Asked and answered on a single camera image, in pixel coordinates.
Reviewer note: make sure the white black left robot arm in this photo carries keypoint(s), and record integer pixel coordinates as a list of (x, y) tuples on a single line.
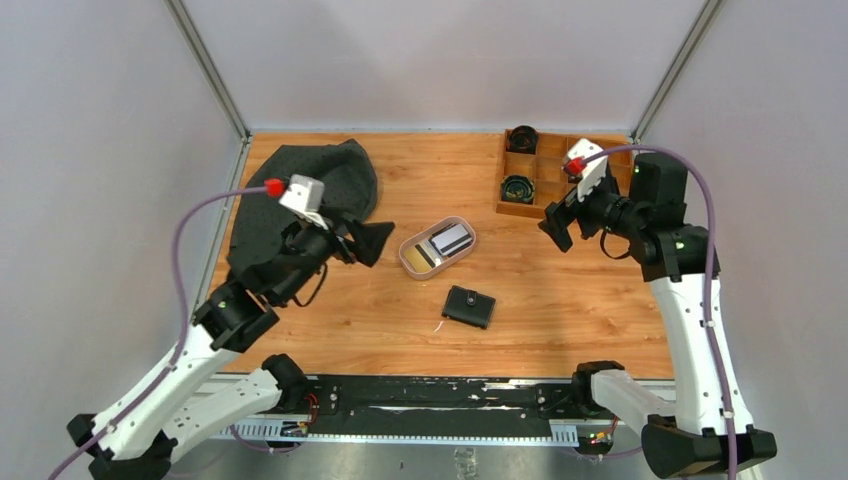
[(199, 371)]

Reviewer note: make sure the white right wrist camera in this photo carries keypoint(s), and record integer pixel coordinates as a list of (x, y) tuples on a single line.
[(584, 163)]

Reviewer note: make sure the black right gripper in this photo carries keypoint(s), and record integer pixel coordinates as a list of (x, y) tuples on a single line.
[(558, 216)]

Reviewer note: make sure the aluminium frame rail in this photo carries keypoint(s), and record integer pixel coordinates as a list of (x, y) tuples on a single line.
[(169, 424)]

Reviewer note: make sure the wooden compartment organizer box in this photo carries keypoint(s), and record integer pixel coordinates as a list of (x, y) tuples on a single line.
[(544, 168)]

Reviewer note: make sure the thin white card stack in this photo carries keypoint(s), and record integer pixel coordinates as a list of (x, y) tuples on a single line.
[(450, 240)]

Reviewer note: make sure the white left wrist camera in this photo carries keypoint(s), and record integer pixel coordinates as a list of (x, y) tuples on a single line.
[(303, 196)]

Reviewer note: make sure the pink oval plastic tray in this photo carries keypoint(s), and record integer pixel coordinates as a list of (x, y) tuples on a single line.
[(443, 263)]

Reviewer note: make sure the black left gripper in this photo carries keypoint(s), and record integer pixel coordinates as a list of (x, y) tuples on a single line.
[(369, 242)]

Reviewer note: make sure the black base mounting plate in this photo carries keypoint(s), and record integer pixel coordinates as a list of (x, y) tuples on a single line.
[(443, 407)]

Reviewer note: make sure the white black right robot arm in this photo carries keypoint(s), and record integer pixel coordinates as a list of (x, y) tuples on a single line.
[(689, 331)]

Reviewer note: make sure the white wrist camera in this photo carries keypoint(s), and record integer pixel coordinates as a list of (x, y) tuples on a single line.
[(303, 196), (584, 163)]

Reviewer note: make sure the rolled dark belt top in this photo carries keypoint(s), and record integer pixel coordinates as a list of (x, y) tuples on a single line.
[(522, 139)]

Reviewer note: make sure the black leather card holder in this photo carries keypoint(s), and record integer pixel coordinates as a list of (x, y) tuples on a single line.
[(469, 307)]

